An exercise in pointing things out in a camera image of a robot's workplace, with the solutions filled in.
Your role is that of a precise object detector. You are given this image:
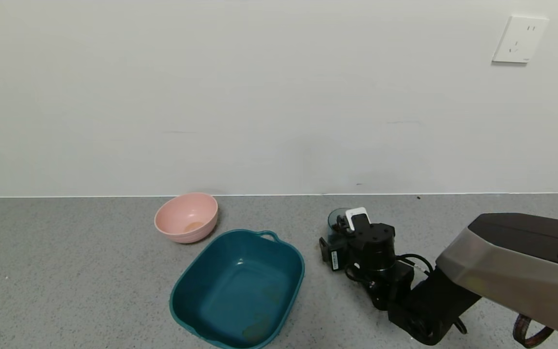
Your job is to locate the white wall power outlet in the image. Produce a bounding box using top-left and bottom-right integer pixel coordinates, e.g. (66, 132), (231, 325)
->
(492, 16), (550, 64)

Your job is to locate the teal plastic basin with handles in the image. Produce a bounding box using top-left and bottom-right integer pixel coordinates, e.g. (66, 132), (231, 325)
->
(169, 229), (306, 349)

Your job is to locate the dark braided cable loop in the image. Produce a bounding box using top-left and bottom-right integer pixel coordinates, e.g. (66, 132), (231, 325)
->
(512, 314), (555, 349)

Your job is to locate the translucent grey ribbed cup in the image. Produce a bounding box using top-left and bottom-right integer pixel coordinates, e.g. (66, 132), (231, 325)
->
(327, 208), (353, 239)

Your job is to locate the black arm cable white tag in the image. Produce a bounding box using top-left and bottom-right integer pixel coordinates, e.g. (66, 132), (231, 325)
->
(395, 253), (435, 278)

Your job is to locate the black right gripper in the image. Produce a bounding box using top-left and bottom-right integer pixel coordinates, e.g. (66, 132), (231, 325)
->
(319, 227), (351, 271)

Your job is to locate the pink plastic bowl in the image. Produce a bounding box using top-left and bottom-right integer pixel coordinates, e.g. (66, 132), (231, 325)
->
(154, 192), (219, 244)

